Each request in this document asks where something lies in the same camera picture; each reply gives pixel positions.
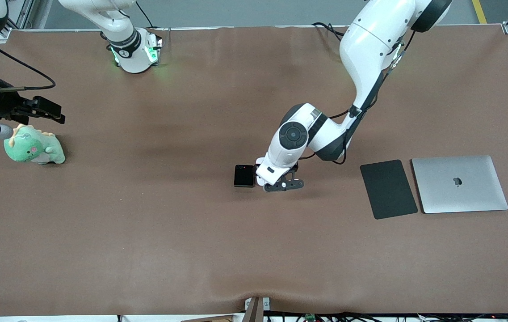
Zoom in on black phone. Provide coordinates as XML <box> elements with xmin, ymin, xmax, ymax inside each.
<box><xmin>234</xmin><ymin>164</ymin><xmax>256</xmax><ymax>188</ymax></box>

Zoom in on black mouse pad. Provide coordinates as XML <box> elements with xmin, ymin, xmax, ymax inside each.
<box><xmin>360</xmin><ymin>159</ymin><xmax>419</xmax><ymax>220</ymax></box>

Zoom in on green dinosaur plush toy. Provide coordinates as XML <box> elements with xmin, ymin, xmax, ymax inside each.
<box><xmin>4</xmin><ymin>123</ymin><xmax>66</xmax><ymax>165</ymax></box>

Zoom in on brown table cover mat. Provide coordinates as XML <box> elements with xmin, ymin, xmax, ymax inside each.
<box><xmin>0</xmin><ymin>23</ymin><xmax>508</xmax><ymax>317</ymax></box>

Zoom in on silver laptop with apple logo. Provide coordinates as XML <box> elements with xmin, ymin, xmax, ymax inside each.
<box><xmin>411</xmin><ymin>155</ymin><xmax>508</xmax><ymax>214</ymax></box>

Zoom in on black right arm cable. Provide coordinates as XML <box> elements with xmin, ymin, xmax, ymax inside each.
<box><xmin>0</xmin><ymin>36</ymin><xmax>56</xmax><ymax>92</ymax></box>

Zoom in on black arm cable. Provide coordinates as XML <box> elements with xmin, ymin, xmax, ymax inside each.
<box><xmin>0</xmin><ymin>36</ymin><xmax>56</xmax><ymax>92</ymax></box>
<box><xmin>301</xmin><ymin>29</ymin><xmax>415</xmax><ymax>165</ymax></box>

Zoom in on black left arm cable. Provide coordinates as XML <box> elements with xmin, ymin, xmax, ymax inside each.
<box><xmin>301</xmin><ymin>29</ymin><xmax>415</xmax><ymax>165</ymax></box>

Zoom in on black right base cable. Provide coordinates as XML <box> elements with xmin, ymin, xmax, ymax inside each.
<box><xmin>135</xmin><ymin>0</ymin><xmax>155</xmax><ymax>28</ymax></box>

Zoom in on metal bracket with brown post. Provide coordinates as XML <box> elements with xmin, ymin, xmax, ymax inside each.
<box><xmin>244</xmin><ymin>297</ymin><xmax>271</xmax><ymax>322</ymax></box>

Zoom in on black left base cables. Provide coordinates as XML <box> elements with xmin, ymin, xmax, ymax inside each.
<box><xmin>312</xmin><ymin>21</ymin><xmax>348</xmax><ymax>42</ymax></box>

